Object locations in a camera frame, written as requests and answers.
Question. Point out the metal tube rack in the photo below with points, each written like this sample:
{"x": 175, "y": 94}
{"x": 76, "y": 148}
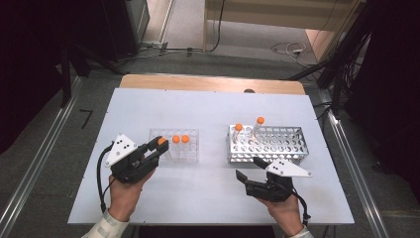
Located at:
{"x": 280, "y": 145}

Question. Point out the aluminium floor rail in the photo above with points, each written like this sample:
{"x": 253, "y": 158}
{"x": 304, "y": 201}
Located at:
{"x": 49, "y": 135}
{"x": 346, "y": 145}

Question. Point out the orange-capped test tube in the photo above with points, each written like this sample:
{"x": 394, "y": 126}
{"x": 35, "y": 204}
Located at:
{"x": 238, "y": 127}
{"x": 260, "y": 120}
{"x": 185, "y": 139}
{"x": 161, "y": 141}
{"x": 176, "y": 139}

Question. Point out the dark cabinet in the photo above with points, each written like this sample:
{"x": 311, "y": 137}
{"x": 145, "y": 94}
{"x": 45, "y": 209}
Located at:
{"x": 125, "y": 26}

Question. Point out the person's right hand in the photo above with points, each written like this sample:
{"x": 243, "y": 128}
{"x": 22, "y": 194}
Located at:
{"x": 287, "y": 213}

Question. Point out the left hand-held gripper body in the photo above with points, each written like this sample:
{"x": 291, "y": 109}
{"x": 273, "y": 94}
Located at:
{"x": 127, "y": 168}

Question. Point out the person's left hand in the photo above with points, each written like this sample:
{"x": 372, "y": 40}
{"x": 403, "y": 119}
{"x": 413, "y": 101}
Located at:
{"x": 127, "y": 198}

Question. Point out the white board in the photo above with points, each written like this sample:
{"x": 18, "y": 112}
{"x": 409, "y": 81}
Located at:
{"x": 211, "y": 109}

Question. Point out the light wooden furniture frame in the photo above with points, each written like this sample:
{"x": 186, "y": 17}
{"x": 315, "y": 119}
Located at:
{"x": 280, "y": 20}

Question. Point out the clear plastic tube rack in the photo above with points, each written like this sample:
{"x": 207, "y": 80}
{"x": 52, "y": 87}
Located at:
{"x": 188, "y": 152}

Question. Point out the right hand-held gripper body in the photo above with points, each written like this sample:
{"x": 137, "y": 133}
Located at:
{"x": 274, "y": 190}

